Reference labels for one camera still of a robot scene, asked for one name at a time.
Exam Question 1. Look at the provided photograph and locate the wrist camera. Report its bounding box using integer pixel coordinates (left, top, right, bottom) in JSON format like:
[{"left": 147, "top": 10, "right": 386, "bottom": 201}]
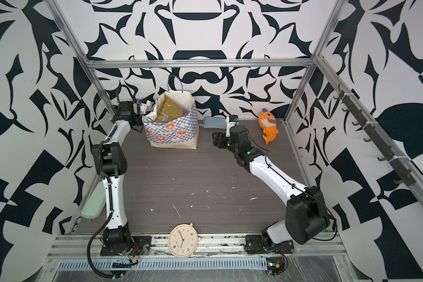
[
  {"left": 226, "top": 115, "right": 239, "bottom": 137},
  {"left": 136, "top": 99, "right": 151, "bottom": 115}
]

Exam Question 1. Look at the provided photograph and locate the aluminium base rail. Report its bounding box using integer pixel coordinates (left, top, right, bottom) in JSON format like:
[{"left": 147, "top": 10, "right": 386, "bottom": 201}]
[{"left": 47, "top": 232, "right": 349, "bottom": 273}]

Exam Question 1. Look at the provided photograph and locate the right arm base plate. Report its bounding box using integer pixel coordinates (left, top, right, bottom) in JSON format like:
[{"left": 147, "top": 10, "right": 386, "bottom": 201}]
[{"left": 244, "top": 235, "right": 294, "bottom": 255}]

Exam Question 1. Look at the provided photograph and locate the gold snack bag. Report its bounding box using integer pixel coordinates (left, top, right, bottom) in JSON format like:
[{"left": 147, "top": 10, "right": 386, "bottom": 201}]
[{"left": 155, "top": 95, "right": 184, "bottom": 123}]

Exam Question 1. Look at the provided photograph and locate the blue checkered paper bag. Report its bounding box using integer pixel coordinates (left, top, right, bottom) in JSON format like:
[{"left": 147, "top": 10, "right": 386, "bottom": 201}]
[{"left": 143, "top": 86, "right": 199, "bottom": 150}]

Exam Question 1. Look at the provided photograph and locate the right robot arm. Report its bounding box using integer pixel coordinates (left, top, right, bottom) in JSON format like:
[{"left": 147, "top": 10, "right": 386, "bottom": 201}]
[{"left": 212, "top": 125, "right": 330, "bottom": 244}]

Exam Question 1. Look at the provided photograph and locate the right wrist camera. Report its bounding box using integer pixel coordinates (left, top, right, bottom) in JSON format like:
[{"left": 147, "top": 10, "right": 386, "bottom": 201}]
[{"left": 226, "top": 115, "right": 239, "bottom": 137}]

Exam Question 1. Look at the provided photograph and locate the blue glasses case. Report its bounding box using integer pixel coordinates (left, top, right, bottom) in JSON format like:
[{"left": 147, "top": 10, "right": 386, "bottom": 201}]
[{"left": 199, "top": 116, "right": 227, "bottom": 129}]

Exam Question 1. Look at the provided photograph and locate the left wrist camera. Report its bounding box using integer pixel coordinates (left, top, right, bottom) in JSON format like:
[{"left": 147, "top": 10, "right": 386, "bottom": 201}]
[{"left": 136, "top": 99, "right": 151, "bottom": 115}]

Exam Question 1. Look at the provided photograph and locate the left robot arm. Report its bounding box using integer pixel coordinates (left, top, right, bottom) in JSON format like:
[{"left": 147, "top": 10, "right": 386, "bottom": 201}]
[{"left": 92, "top": 99, "right": 150, "bottom": 247}]

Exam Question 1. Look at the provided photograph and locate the round wooden clock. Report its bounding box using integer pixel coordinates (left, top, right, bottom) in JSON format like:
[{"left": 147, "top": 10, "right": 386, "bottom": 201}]
[{"left": 168, "top": 223, "right": 201, "bottom": 259}]

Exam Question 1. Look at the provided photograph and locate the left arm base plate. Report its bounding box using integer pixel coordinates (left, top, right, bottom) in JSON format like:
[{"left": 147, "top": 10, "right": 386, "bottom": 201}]
[{"left": 100, "top": 236, "right": 152, "bottom": 256}]

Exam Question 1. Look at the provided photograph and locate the green glasses case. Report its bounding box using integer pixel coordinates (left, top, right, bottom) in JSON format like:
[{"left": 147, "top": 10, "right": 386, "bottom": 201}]
[{"left": 81, "top": 182, "right": 106, "bottom": 220}]

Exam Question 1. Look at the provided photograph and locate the orange plush toy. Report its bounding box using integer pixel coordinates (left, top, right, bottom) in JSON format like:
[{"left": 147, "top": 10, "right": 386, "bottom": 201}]
[{"left": 258, "top": 108, "right": 279, "bottom": 145}]

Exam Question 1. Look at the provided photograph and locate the black wall hook rack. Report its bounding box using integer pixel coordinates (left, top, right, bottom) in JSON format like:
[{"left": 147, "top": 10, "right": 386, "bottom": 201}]
[{"left": 334, "top": 85, "right": 417, "bottom": 186}]

